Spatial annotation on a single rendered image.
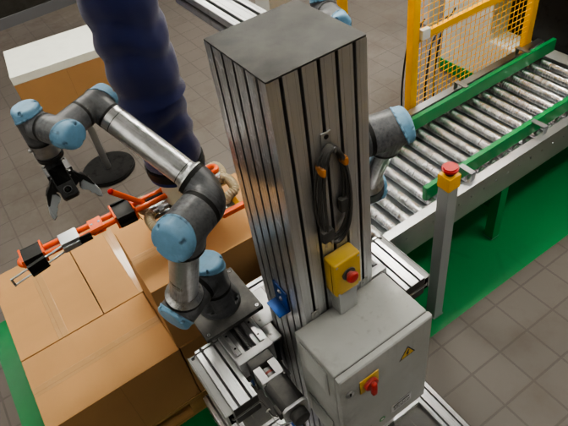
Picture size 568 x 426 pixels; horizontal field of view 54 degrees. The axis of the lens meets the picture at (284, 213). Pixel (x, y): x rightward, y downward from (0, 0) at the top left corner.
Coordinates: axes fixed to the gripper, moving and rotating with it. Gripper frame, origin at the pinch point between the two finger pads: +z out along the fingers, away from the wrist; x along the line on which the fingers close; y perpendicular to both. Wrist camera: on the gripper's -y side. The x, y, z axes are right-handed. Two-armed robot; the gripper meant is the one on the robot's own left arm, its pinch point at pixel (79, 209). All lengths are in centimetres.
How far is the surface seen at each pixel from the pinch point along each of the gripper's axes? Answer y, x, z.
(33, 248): 32.4, 19.4, 31.7
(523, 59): 49, -277, 90
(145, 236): 38, -19, 58
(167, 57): 21, -46, -22
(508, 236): -12, -205, 152
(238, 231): 14, -51, 58
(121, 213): 28.2, -13.2, 32.4
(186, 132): 20.4, -44.4, 6.8
